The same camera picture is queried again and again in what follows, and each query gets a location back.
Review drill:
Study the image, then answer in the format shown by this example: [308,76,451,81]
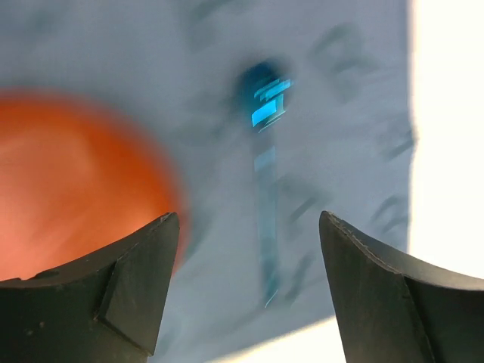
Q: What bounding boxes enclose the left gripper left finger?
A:
[1,213,179,362]

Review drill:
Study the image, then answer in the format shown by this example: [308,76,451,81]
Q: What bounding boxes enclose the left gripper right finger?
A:
[319,211,483,363]

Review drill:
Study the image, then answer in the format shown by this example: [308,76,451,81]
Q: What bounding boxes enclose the red round plate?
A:
[1,88,190,280]

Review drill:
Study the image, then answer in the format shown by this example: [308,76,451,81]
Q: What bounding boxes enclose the blue letter-print placemat cloth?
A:
[1,1,414,362]

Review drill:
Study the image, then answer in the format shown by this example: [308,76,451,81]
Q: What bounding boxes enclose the blue plastic spoon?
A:
[237,59,292,308]

